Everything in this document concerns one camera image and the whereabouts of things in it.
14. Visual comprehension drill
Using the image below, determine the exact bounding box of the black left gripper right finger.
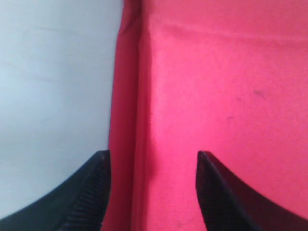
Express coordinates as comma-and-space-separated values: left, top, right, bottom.
195, 151, 308, 231

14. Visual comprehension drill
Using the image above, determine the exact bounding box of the red table cloth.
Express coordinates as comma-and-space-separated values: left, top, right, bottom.
102, 0, 308, 231

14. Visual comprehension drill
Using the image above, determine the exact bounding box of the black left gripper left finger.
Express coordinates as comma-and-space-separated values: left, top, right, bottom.
0, 150, 111, 231

